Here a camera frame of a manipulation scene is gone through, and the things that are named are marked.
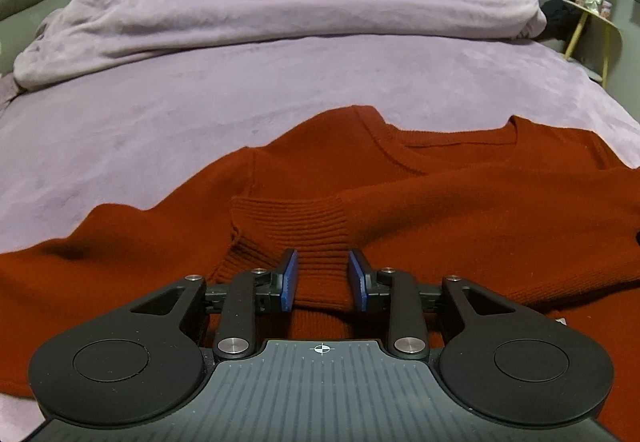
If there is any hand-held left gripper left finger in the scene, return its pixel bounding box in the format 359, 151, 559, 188
129, 248, 301, 359

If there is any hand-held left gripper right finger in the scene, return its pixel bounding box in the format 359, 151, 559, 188
347, 248, 522, 359

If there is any red knitted sweater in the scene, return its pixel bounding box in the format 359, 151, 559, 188
0, 105, 640, 442

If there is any purple bed sheet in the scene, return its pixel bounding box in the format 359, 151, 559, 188
0, 33, 640, 442

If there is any purple fleece blanket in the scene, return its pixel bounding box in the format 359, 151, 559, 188
13, 0, 548, 93

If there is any black cloth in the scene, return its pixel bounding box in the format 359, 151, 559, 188
542, 0, 582, 41

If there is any yellow side table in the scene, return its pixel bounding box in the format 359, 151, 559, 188
562, 0, 624, 89

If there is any beige padded headboard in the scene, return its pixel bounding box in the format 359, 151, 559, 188
0, 0, 74, 77

